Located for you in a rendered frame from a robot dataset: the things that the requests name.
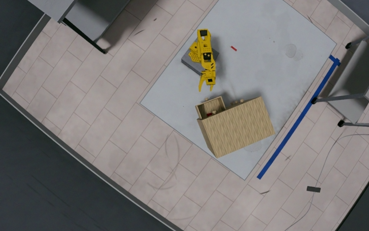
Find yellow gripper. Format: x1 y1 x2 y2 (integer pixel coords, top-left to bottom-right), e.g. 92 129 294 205
199 70 216 92

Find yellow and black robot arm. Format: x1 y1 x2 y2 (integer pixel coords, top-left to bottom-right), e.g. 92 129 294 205
188 29 215 71

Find wooden chest of drawers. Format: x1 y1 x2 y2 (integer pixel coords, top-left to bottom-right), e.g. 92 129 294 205
197 96 275 158

